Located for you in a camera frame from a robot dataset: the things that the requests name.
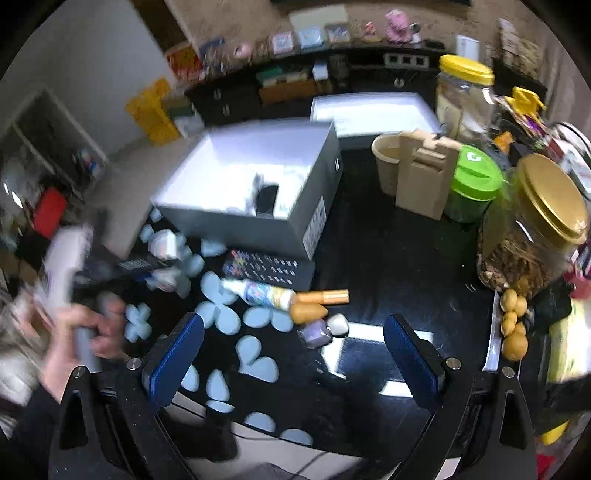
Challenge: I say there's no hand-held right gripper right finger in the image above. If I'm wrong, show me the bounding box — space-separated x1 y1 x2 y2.
383 313 539 480

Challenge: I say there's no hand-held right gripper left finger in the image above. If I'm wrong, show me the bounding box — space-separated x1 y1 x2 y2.
48 311 206 480

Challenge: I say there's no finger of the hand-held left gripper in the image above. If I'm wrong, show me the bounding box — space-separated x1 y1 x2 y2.
150 256 183 278

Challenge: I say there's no large white bottle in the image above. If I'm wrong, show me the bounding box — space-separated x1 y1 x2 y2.
147 230 191 295

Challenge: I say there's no grey cardboard box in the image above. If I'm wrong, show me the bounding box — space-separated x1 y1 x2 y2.
150 117 343 260

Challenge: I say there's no purple bottle with white cap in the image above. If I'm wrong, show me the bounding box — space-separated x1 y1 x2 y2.
299 314 349 349

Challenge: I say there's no white spray bottle colourful label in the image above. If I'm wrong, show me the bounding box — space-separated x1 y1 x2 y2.
221 278 298 309

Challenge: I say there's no orange tube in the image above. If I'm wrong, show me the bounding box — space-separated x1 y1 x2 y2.
295 289 350 305

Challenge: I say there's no black remote control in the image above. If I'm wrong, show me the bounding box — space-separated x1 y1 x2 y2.
222 249 317 289

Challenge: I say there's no tan gourd-shaped bottle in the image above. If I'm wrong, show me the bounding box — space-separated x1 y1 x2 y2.
290 301 329 325

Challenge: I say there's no person's left hand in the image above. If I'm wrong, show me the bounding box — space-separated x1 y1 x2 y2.
39 296 127 401

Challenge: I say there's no red chair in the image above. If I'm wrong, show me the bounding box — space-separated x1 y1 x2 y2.
32 187 68 238

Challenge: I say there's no black pouch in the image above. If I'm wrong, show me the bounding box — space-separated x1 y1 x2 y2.
531 281 575 324

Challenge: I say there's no yellow round lid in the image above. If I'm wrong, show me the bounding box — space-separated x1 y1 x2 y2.
538 420 571 446

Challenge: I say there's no yellow plastic bag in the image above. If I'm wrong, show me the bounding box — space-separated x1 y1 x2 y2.
549 305 591 384

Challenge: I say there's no black television cabinet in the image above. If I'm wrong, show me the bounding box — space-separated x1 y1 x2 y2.
185 44 550 125

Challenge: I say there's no wooden board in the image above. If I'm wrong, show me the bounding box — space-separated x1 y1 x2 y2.
394 130 462 220

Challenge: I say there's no red holder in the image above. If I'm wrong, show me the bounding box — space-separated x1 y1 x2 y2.
566 272 591 296

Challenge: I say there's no red poster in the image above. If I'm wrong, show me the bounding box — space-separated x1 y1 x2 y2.
165 42 204 84

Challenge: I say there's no jar with green lid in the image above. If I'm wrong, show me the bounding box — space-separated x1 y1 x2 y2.
443 144 504 223

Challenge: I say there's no brown paper cup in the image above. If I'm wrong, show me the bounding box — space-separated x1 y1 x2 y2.
370 133 411 197

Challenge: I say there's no jar with gold lid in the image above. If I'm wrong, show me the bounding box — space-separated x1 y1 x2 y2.
475 153 589 301

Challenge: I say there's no blue toy package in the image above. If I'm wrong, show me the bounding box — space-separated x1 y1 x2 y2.
198 37 227 70

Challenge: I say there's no grey box lid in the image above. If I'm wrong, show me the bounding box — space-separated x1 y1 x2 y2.
310 91 444 139

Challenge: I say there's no yellow plastic toy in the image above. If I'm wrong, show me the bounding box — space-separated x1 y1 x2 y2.
505 87 547 116

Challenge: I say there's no white board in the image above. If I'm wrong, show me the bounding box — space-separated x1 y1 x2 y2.
288 8 349 31

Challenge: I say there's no jar with yellow lid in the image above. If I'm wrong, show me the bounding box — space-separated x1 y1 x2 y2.
435 54 497 139

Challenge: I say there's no grey socket panel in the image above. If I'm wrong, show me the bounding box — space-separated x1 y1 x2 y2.
383 52 428 68

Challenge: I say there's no white kettle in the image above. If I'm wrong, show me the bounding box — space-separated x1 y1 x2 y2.
455 34 481 58

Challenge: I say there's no pink plush toy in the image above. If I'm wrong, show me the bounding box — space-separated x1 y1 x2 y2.
385 10 411 44

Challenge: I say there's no beige curtain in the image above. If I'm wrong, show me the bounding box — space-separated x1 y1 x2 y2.
531 0 591 139

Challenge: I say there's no white paper bag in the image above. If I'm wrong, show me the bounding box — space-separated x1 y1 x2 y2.
498 18 522 51

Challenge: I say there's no white photo frame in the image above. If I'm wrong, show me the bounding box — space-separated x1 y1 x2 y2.
297 27 324 49

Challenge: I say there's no wooden photo frame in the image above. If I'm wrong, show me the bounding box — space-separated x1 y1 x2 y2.
324 22 352 45

